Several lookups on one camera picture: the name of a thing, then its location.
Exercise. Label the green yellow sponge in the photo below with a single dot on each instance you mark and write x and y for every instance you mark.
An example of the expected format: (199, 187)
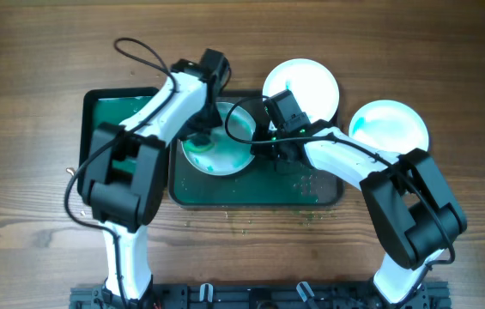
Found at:
(198, 143)

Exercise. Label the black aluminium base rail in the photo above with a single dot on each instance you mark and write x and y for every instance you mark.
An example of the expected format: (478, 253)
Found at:
(430, 295)

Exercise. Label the black water tub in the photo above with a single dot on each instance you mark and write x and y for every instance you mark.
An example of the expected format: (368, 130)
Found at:
(113, 106)

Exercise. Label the white plate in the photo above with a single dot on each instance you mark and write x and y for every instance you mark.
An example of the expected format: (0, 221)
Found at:
(314, 87)
(389, 125)
(223, 156)

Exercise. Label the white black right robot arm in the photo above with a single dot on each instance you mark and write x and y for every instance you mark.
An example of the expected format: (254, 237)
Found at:
(414, 212)

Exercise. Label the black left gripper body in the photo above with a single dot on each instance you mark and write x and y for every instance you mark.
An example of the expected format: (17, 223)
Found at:
(202, 122)

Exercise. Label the dark grey serving tray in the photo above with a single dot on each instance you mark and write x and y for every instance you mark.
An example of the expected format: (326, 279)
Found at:
(263, 183)

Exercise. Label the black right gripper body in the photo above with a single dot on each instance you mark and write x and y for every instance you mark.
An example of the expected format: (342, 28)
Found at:
(274, 149)

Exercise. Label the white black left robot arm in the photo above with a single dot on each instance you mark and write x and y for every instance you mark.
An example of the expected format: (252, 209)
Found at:
(126, 133)

